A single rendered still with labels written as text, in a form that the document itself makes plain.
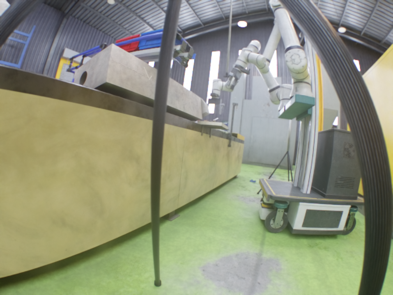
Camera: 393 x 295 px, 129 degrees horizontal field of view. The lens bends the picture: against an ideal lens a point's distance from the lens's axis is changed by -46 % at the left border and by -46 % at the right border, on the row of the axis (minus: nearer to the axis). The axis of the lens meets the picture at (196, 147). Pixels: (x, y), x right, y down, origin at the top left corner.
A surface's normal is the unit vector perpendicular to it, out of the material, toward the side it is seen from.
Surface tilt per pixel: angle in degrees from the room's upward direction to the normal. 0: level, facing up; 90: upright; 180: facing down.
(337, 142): 90
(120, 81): 80
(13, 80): 90
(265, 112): 90
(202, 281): 0
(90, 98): 90
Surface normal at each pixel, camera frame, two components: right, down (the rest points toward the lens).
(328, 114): -0.44, 0.35
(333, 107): -0.42, -0.03
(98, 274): 0.11, -0.99
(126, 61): 0.91, -0.05
